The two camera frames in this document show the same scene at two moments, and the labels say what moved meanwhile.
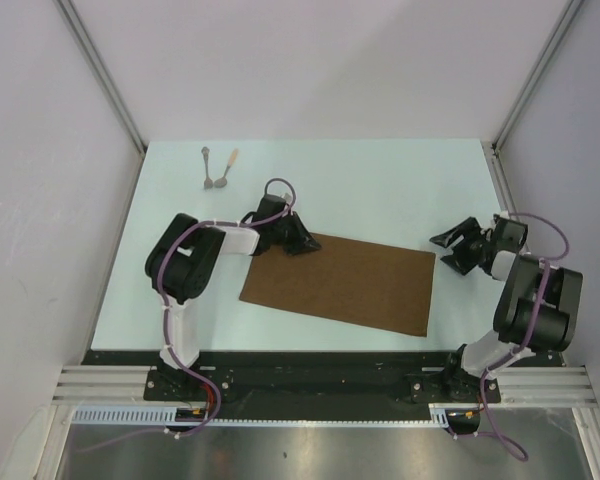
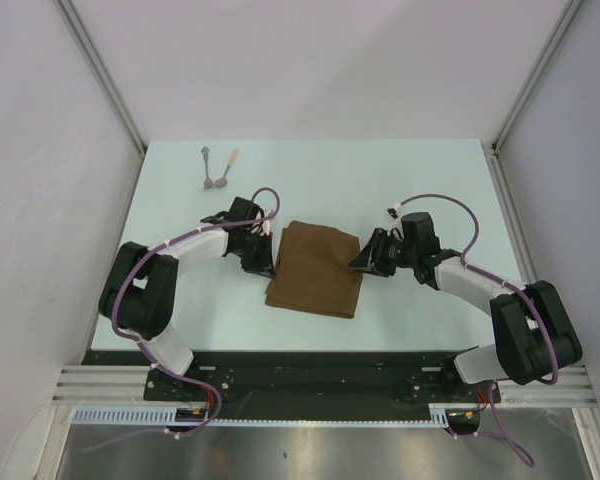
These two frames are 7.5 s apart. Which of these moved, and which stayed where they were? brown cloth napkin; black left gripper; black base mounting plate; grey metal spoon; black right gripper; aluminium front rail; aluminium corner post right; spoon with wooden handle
Moved: black right gripper; brown cloth napkin; black left gripper
Stayed: grey metal spoon; spoon with wooden handle; black base mounting plate; aluminium corner post right; aluminium front rail
